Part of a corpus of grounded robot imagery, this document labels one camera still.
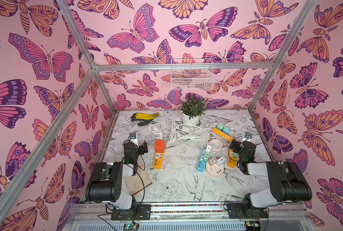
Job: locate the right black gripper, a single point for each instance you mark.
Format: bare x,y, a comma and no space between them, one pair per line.
235,149

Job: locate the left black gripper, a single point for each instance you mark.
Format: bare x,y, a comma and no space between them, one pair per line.
142,148

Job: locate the orange cube socket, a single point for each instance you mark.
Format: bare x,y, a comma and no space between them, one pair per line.
160,146

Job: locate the white USB charger plug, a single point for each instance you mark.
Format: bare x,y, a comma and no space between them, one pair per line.
208,149

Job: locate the green USB charger plug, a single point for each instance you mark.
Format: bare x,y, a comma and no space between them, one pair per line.
205,157

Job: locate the blue power strip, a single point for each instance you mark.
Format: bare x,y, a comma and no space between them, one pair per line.
201,165

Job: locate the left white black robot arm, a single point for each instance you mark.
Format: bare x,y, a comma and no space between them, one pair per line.
107,184

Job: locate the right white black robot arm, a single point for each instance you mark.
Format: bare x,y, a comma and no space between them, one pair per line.
287,184

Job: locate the pink USB charger plug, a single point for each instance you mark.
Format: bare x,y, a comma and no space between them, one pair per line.
212,161

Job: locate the pink round socket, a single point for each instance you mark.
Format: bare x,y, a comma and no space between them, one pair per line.
214,170

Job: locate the small yellow power strip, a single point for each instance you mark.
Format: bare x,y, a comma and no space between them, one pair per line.
232,162

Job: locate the orange power strip rear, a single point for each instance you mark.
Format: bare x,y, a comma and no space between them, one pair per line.
223,135

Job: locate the beige cloth glove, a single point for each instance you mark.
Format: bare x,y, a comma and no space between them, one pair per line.
136,184

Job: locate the yellow black work gloves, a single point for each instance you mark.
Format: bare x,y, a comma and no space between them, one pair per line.
144,119

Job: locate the potted green plant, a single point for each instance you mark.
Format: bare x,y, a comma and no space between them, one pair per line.
192,109

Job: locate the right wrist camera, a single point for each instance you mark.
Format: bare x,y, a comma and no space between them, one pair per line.
247,137

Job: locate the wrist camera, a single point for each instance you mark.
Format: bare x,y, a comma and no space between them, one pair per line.
133,138
247,137

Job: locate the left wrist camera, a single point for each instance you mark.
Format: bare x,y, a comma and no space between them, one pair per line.
133,138

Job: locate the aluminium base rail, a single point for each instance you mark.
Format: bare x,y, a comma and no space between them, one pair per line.
189,216

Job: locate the white wire basket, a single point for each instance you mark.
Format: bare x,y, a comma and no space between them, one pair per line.
192,76

